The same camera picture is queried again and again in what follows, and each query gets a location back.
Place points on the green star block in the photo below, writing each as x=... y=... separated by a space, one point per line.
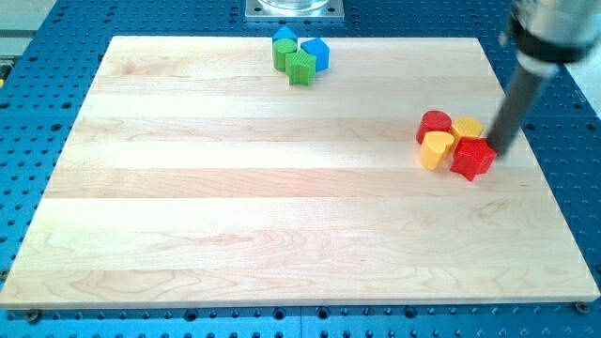
x=300 y=67

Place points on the yellow heart block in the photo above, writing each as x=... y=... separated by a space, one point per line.
x=435 y=148

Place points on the light wooden board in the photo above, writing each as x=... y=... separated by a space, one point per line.
x=195 y=175

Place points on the green cylinder block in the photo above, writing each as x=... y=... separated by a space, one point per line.
x=280 y=49

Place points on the blue hexagon block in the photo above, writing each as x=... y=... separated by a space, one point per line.
x=320 y=50

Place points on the blue triangle block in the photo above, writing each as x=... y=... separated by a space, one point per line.
x=284 y=32

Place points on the red cylinder block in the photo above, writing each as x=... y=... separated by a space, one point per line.
x=433 y=120

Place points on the yellow hexagon block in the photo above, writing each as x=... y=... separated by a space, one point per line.
x=464 y=126

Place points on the black pusher rod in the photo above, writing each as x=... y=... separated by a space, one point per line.
x=522 y=92

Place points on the left board clamp screw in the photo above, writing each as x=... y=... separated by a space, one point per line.
x=32 y=316

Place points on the board clamp screw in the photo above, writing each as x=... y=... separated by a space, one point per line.
x=581 y=308
x=32 y=316

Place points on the right board clamp screw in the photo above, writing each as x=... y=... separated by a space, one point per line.
x=581 y=308

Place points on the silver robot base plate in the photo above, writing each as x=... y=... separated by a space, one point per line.
x=294 y=10

